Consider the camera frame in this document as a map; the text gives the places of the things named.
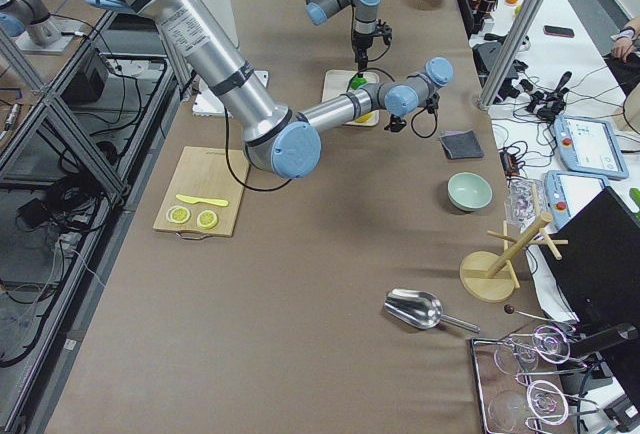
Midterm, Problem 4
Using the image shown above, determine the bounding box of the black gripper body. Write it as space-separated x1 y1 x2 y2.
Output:
351 19 392 62
386 93 440 132

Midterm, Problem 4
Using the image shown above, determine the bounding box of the green lime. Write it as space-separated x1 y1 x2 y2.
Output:
347 72 369 92

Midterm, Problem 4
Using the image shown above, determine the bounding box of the yellow lemon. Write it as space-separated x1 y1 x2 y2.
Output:
353 111 378 125

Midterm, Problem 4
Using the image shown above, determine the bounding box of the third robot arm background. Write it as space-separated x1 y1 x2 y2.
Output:
1 0 71 55

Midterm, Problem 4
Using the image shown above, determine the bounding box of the cream rabbit tray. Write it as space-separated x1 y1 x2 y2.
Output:
321 69 380 127

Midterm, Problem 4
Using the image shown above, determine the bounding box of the black glass tray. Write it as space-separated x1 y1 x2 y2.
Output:
467 333 640 434

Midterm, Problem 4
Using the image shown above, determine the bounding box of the grey folded cloth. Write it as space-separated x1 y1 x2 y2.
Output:
439 130 484 160

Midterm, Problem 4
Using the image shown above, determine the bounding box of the mint green bowl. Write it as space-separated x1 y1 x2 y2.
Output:
447 172 493 212

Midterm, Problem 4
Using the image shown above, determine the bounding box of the wooden mug tree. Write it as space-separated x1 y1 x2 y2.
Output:
459 212 569 303

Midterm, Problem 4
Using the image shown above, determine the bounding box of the teach pendant tablet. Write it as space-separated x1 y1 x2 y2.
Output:
544 170 610 229
553 114 629 180

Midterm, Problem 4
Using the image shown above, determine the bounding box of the metal scoop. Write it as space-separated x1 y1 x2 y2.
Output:
384 288 481 334

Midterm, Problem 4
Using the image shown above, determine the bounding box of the yellow plastic knife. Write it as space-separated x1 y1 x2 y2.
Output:
175 194 229 207

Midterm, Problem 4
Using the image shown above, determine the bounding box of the wooden cutting board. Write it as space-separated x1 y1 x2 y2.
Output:
153 146 249 237

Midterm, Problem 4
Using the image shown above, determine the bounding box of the lemon slice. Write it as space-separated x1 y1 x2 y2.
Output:
196 209 219 230
165 205 191 224

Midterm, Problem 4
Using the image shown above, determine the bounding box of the person in black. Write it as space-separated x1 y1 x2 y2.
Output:
603 17 639 95

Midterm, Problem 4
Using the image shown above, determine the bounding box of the black monitor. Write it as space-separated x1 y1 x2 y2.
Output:
549 186 640 355

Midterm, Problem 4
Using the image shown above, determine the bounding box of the wine glass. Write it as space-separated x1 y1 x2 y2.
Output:
487 380 569 433
494 325 570 375

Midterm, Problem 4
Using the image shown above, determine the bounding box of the aluminium frame post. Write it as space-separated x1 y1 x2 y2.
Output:
477 0 544 111

